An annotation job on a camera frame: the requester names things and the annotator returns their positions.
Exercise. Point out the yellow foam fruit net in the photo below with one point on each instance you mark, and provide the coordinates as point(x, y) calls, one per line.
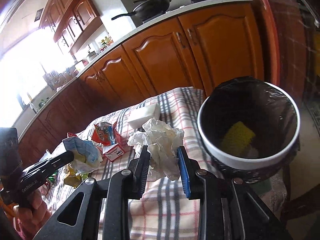
point(237, 141)

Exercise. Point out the red white milk carton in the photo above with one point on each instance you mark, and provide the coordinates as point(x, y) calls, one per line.
point(114, 151)

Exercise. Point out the red blue snack bag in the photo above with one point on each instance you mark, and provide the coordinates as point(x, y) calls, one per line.
point(105, 133)

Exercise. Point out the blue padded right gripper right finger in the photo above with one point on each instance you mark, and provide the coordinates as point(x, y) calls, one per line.
point(191, 176)

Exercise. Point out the white trash bin black liner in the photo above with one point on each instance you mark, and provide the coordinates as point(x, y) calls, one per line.
point(267, 110)

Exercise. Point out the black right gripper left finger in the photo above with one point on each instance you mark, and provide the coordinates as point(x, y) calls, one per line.
point(124, 185)

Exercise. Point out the wooden upper kitchen cabinets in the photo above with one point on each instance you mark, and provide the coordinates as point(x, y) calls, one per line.
point(71, 21)

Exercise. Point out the wooden kitchen cabinets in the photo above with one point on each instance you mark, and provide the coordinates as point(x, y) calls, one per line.
point(200, 47)
point(71, 21)

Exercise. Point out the green candy wrapper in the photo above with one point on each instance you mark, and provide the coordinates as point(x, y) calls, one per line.
point(52, 178)

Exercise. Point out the person's left hand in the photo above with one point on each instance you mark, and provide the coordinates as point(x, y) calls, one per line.
point(26, 222)

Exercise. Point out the white foam block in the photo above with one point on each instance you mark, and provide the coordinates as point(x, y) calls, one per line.
point(138, 117)

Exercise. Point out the wooden lower kitchen cabinets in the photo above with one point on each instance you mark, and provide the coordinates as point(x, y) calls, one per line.
point(200, 47)

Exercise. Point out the light blue plastic wrapper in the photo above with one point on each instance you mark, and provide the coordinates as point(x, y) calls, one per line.
point(87, 157)

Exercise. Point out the kettle on counter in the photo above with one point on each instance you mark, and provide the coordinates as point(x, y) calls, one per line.
point(91, 55)

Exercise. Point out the white paper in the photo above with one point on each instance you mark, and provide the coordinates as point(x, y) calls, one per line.
point(162, 141)

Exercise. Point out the black wok pan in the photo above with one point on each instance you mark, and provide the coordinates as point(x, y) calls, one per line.
point(147, 9)

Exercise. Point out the yellow snack wrapper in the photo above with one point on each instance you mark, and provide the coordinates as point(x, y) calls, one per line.
point(73, 177)

